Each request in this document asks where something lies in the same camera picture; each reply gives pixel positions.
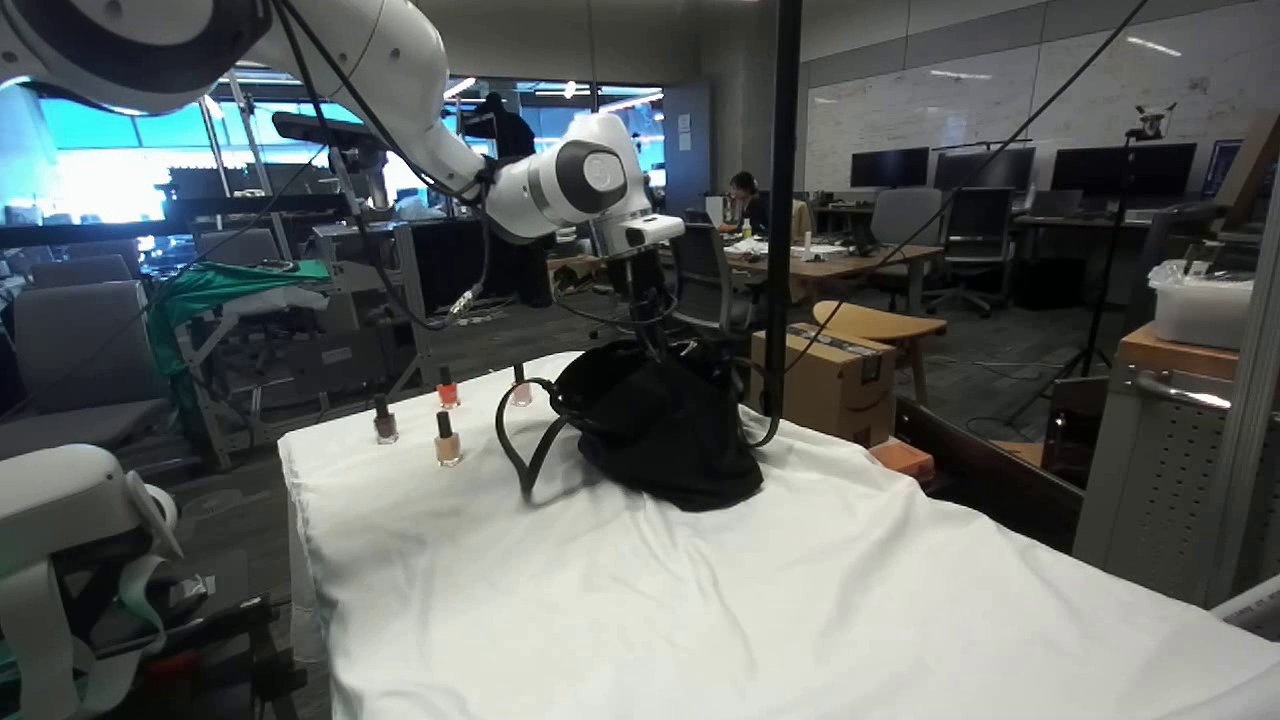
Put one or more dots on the green cloth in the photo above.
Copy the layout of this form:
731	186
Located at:
214	284

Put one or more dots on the black coat on stand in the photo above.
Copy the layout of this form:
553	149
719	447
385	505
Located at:
464	267

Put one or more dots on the orange brown block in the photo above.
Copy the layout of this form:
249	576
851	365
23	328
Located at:
904	458

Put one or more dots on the black stereo camera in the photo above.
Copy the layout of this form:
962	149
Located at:
324	131

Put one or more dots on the black tripod stand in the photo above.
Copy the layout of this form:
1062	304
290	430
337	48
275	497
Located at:
1150	126

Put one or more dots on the small wooden side table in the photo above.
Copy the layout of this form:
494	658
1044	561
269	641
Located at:
874	322

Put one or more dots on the black computer monitor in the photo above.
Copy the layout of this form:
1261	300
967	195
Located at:
1125	175
890	170
987	170

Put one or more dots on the dark purple nail polish bottle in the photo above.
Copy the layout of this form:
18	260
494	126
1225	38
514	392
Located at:
385	425

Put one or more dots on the grey office chair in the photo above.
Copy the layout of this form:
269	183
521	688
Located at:
904	222

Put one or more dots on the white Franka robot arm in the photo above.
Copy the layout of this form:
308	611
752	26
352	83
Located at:
402	64

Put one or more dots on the grey aluminium pole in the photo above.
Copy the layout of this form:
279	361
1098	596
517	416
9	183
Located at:
1255	402

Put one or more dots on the white plastic bin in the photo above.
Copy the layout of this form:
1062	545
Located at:
1201	312

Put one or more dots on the white table cloth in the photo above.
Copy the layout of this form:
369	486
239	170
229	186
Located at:
801	600

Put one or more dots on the peach nail polish bottle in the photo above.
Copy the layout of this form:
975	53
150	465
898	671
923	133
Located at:
451	449

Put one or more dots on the grey cabinet with wooden top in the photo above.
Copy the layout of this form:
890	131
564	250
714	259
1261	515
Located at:
1147	465

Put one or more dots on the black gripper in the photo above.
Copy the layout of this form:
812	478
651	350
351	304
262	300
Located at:
651	283

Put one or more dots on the small cardboard box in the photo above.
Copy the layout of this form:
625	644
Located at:
572	278

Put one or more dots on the large cardboard box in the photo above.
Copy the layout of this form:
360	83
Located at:
843	385

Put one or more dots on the black office chair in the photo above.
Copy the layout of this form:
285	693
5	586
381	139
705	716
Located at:
981	226

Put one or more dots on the grey equipment cart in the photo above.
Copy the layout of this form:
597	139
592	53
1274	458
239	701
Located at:
264	374

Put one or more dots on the dark mesh office chair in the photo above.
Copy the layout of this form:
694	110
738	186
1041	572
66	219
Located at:
705	273

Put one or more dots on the grey padded chair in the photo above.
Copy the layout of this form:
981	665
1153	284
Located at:
81	361

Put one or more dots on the seated person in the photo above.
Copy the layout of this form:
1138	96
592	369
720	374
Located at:
743	207

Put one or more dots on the black metal pole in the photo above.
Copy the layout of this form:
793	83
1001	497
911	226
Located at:
781	202

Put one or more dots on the dark brown wooden board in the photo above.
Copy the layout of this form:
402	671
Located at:
995	474

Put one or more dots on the wooden office desk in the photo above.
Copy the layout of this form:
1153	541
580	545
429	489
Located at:
843	267

